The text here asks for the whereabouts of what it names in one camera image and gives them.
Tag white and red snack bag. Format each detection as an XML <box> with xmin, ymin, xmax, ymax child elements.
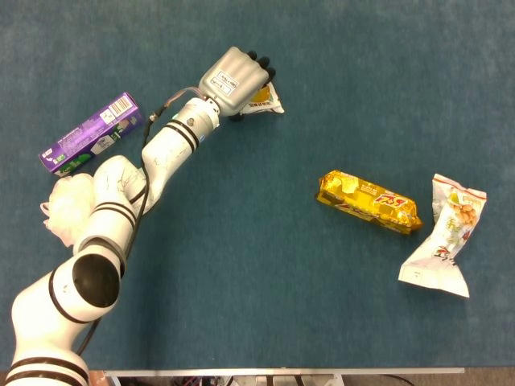
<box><xmin>398</xmin><ymin>173</ymin><xmax>488</xmax><ymax>298</ymax></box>

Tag white bath loofah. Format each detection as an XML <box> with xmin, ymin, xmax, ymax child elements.
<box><xmin>39</xmin><ymin>171</ymin><xmax>100</xmax><ymax>248</ymax></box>

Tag small white pastry packet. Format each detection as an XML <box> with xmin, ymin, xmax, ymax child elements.
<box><xmin>242</xmin><ymin>81</ymin><xmax>286</xmax><ymax>116</ymax></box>

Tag white table frame rail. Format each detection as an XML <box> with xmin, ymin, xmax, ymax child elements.
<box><xmin>105</xmin><ymin>367</ymin><xmax>466</xmax><ymax>386</ymax></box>

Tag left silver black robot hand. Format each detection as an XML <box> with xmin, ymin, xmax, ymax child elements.
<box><xmin>199</xmin><ymin>46</ymin><xmax>278</xmax><ymax>122</ymax></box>

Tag teal table cloth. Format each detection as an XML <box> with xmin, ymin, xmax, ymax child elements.
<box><xmin>0</xmin><ymin>0</ymin><xmax>515</xmax><ymax>371</ymax></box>

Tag gold foil snack pack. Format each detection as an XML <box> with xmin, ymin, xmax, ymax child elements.
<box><xmin>315</xmin><ymin>169</ymin><xmax>424</xmax><ymax>236</ymax></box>

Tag tangled red black cables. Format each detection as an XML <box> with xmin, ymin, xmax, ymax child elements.
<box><xmin>168</xmin><ymin>376</ymin><xmax>226</xmax><ymax>386</ymax></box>

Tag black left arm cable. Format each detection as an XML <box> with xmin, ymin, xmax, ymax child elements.
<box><xmin>76</xmin><ymin>102</ymin><xmax>168</xmax><ymax>357</ymax></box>

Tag purple toothpaste box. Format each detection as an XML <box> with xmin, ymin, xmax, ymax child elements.
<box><xmin>38</xmin><ymin>91</ymin><xmax>146</xmax><ymax>177</ymax></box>

